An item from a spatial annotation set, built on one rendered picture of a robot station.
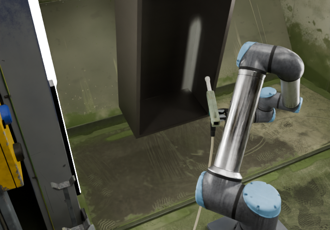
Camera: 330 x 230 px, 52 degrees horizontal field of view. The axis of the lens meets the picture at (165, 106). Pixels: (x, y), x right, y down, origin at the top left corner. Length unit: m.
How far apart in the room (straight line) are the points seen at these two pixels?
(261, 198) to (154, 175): 1.42
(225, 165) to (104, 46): 2.06
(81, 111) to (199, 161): 1.13
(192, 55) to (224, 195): 1.41
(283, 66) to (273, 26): 2.62
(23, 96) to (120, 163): 1.55
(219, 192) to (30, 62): 0.89
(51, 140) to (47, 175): 0.19
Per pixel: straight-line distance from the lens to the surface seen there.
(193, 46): 2.57
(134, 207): 2.51
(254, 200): 1.41
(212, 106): 2.03
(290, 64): 1.48
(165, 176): 2.70
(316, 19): 3.86
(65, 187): 1.23
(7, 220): 1.11
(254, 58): 1.47
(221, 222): 1.67
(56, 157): 1.63
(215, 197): 1.46
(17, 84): 1.41
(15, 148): 0.97
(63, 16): 3.26
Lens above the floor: 1.95
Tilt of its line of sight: 33 degrees down
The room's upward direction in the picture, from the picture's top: 2 degrees counter-clockwise
